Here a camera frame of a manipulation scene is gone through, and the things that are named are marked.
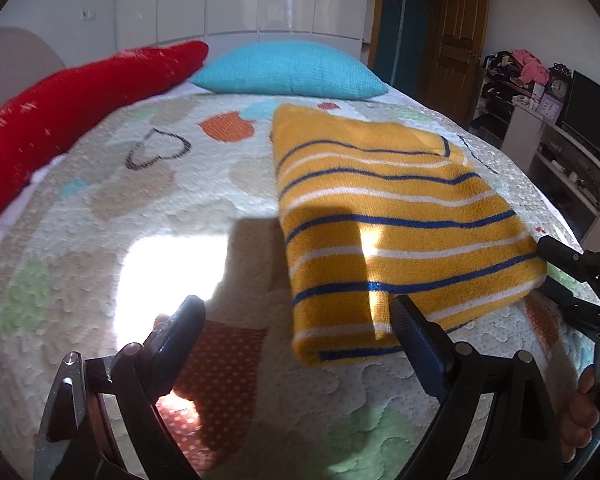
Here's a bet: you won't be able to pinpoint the glossy white wardrobe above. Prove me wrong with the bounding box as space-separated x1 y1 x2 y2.
115 0 373 58

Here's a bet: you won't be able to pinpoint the white shelf unit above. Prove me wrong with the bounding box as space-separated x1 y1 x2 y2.
470 50 600 246

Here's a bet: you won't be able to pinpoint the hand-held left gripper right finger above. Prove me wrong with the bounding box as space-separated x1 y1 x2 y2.
390 294 566 480

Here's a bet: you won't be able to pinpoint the brown wooden door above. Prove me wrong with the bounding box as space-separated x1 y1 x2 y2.
427 0 492 121

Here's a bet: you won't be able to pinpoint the pink clothes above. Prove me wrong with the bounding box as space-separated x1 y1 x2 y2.
510 49 552 86

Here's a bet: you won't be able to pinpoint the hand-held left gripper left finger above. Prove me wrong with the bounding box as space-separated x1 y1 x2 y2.
32 295 207 480

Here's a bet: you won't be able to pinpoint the person's right hand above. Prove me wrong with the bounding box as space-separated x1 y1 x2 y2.
560 366 600 463

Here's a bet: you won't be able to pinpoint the yellow striped small shirt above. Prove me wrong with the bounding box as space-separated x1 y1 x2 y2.
270 104 548 368

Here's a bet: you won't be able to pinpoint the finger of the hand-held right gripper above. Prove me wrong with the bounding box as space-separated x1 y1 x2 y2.
542 277 600 335
536 235 600 286

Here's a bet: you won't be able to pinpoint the purple table clock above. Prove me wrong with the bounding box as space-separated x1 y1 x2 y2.
536 96 562 122

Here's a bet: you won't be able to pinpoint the turquoise pillow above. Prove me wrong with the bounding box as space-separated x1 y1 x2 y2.
189 42 390 101

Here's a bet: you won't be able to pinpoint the dark ornate table clock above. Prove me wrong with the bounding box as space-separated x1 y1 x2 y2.
547 63 574 102

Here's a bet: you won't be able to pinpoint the black flat screen monitor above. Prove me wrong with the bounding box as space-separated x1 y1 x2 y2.
560 71 600 167

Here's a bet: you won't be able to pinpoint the heart pattern quilted bedspread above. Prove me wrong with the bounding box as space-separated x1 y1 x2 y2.
0 82 588 480

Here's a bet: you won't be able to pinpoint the teal curtain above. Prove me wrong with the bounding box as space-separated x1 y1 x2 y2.
372 0 443 98

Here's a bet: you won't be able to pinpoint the red pillow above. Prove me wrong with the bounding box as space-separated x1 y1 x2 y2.
0 41 210 236

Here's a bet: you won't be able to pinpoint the beige arched headboard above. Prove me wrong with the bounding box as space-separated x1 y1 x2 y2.
0 27 66 73

